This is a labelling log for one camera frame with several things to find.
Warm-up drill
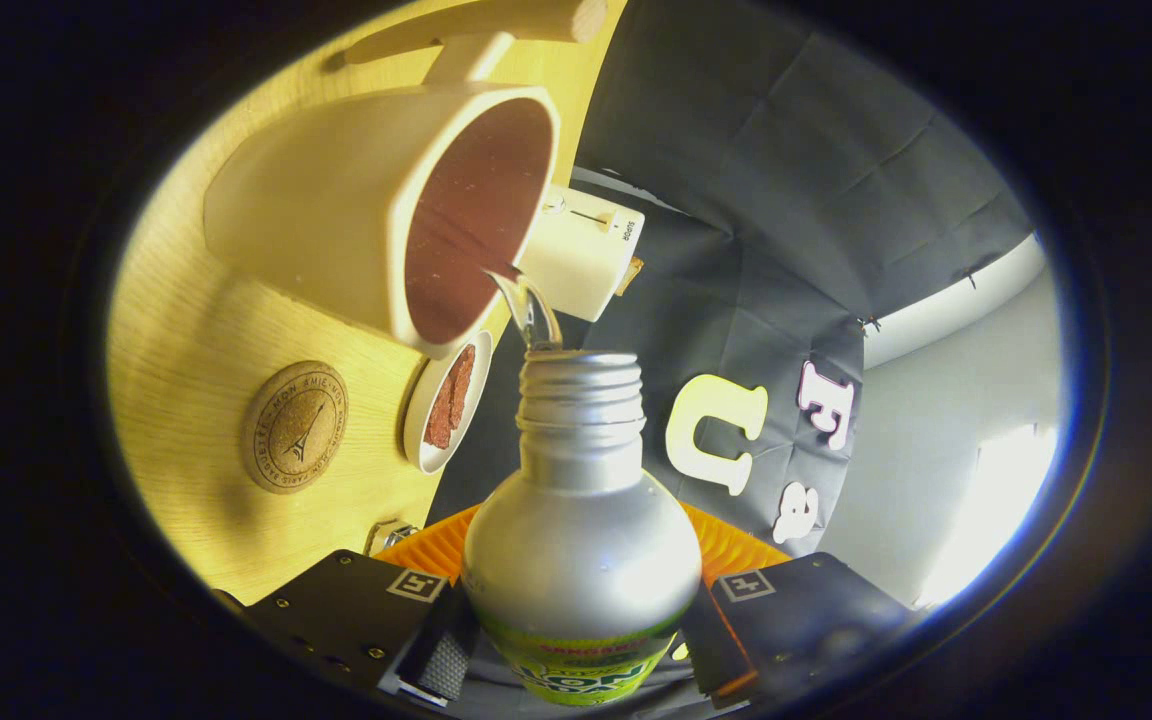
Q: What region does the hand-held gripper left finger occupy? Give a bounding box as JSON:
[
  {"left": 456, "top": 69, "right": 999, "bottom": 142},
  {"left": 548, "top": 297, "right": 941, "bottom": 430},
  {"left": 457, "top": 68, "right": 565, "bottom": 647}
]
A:
[{"left": 216, "top": 503, "right": 485, "bottom": 709}]

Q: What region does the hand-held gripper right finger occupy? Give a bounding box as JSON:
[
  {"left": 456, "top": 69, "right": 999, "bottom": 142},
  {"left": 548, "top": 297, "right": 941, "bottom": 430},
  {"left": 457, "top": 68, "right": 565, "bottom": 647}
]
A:
[{"left": 678, "top": 500, "right": 922, "bottom": 711}]

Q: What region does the round cork coaster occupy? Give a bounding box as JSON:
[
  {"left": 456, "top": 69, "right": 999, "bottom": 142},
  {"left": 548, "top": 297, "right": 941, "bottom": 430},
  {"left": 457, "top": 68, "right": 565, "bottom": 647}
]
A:
[{"left": 241, "top": 360, "right": 350, "bottom": 495}]

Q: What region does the silver bottle with green label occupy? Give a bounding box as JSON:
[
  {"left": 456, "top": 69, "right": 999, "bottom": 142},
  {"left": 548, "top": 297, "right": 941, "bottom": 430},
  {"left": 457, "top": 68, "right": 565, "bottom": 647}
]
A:
[{"left": 461, "top": 349, "right": 704, "bottom": 708}]

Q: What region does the white cup with wooden handle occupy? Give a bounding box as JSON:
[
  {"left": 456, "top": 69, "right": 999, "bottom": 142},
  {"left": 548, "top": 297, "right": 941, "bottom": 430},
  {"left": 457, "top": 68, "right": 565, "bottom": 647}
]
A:
[{"left": 203, "top": 0, "right": 609, "bottom": 359}]

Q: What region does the small white plate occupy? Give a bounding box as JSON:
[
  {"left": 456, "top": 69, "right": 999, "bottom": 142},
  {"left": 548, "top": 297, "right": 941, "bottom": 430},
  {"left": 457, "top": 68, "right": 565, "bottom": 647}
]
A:
[{"left": 403, "top": 330, "right": 494, "bottom": 475}]

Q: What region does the reddish brown sausage piece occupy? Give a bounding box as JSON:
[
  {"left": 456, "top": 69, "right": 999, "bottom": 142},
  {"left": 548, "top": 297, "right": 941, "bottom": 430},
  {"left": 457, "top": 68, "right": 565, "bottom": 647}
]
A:
[
  {"left": 424, "top": 375, "right": 457, "bottom": 451},
  {"left": 444, "top": 345, "right": 477, "bottom": 433}
]

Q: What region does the wooden table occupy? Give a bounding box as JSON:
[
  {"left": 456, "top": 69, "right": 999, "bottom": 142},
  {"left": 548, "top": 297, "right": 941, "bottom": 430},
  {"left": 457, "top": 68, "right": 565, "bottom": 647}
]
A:
[{"left": 106, "top": 0, "right": 629, "bottom": 606}]

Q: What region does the black backdrop cloth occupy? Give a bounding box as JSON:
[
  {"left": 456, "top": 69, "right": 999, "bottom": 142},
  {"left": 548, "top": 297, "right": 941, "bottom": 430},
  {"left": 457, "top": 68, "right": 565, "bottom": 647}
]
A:
[{"left": 426, "top": 0, "right": 1047, "bottom": 561}]

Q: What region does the white toaster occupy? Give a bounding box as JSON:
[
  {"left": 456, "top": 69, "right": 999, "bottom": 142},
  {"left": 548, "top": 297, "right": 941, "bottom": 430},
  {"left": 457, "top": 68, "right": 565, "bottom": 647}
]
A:
[{"left": 516, "top": 183, "right": 647, "bottom": 323}]

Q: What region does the small wire basket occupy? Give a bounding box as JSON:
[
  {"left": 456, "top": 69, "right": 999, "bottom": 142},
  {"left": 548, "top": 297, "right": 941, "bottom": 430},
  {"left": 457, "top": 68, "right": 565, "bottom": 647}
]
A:
[{"left": 366, "top": 518, "right": 424, "bottom": 557}]

